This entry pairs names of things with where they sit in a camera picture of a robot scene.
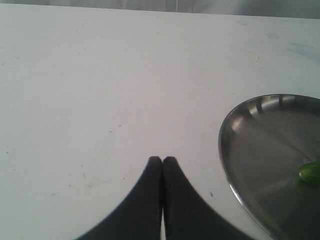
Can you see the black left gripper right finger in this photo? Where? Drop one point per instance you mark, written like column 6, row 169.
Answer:
column 186, row 215

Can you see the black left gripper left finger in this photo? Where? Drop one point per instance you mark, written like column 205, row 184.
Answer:
column 139, row 215

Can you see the green vegetable piece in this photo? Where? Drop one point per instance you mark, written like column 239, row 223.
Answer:
column 310, row 172

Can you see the round steel plate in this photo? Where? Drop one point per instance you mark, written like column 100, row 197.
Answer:
column 262, row 144

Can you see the white backdrop curtain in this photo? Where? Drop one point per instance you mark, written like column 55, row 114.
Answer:
column 304, row 9

